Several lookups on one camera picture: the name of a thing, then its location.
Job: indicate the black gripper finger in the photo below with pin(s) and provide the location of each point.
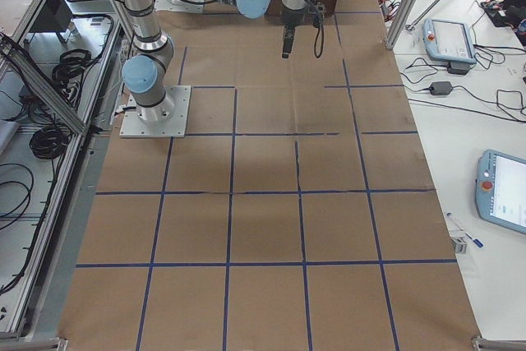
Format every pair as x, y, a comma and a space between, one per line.
287, 42

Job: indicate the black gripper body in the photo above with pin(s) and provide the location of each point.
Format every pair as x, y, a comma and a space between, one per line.
292, 16

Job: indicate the teach pendant tablet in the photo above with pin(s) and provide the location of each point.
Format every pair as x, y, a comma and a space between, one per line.
500, 190
448, 41

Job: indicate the black power adapter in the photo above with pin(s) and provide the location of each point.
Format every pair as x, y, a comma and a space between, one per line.
440, 88

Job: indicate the left teach pendant tablet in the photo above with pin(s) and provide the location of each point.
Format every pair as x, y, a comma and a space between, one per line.
500, 190

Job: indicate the blue white pen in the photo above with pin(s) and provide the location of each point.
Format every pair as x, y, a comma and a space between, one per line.
476, 241

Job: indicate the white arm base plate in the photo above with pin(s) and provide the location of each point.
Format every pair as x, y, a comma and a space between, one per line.
168, 119

